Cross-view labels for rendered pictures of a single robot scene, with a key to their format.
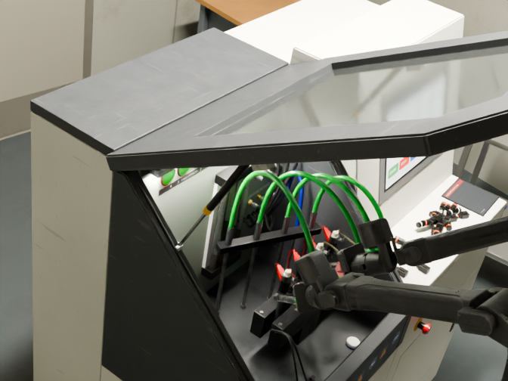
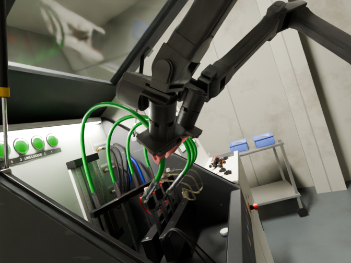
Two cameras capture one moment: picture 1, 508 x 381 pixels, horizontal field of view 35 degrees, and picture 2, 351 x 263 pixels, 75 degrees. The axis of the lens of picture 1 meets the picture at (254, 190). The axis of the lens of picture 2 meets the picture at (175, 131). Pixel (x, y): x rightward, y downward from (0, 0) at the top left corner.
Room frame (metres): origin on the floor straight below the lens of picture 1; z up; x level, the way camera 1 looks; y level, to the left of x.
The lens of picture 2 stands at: (0.88, -0.09, 1.29)
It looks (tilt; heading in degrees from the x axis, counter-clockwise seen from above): 1 degrees down; 346
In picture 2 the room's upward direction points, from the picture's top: 18 degrees counter-clockwise
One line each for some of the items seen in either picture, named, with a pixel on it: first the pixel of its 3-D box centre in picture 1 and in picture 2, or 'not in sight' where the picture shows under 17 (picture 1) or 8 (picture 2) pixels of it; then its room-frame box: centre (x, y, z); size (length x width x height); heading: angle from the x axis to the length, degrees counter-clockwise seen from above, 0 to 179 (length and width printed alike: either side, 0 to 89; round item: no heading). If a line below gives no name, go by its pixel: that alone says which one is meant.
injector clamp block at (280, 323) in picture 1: (298, 309); (176, 232); (1.74, -0.19, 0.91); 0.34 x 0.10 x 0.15; 149
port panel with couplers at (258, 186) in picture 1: (266, 169); (110, 167); (1.98, -0.03, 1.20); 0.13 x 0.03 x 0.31; 149
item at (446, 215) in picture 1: (443, 217); (218, 160); (2.20, -0.63, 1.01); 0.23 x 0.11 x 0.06; 149
